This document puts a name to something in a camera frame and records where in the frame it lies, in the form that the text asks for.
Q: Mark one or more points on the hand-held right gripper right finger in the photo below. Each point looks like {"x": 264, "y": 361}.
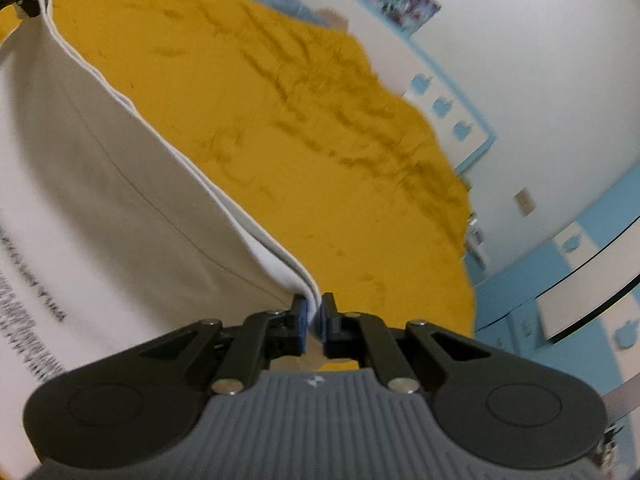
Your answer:
{"x": 329, "y": 325}

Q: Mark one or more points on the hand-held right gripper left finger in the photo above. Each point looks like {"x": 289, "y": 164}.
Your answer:
{"x": 300, "y": 325}

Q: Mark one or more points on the white printed sweatshirt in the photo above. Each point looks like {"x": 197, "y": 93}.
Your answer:
{"x": 125, "y": 210}

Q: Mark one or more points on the bedside table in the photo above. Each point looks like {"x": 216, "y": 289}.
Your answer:
{"x": 475, "y": 240}

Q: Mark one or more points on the yellow quilted blanket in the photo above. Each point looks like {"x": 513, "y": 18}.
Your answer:
{"x": 300, "y": 135}

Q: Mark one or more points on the blue and white wardrobe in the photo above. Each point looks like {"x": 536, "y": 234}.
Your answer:
{"x": 550, "y": 360}

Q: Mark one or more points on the white and blue headboard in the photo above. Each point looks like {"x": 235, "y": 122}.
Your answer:
{"x": 395, "y": 67}

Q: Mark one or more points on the blue pillow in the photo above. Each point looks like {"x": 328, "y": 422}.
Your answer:
{"x": 300, "y": 7}

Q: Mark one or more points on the wall switch plate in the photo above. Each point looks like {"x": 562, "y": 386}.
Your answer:
{"x": 525, "y": 201}

